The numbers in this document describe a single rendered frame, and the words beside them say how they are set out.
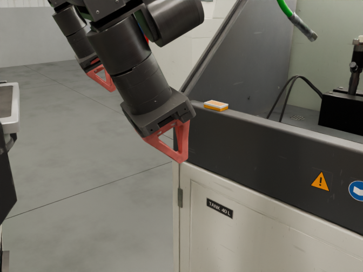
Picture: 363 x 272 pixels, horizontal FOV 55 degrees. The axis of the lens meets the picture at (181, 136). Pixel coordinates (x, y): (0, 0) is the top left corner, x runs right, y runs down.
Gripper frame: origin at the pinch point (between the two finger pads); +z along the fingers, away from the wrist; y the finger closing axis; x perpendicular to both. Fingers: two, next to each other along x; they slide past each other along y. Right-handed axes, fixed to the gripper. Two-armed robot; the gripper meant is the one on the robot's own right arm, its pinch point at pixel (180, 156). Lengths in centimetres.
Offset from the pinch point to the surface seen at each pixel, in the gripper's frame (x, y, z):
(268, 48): -48, 53, 18
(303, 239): -15.1, 5.1, 37.2
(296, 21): -41.5, 26.2, 3.6
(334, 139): -27.5, 4.4, 18.2
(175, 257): 11, 40, 56
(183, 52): -100, 305, 88
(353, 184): -24.6, -1.5, 24.0
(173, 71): -88, 333, 111
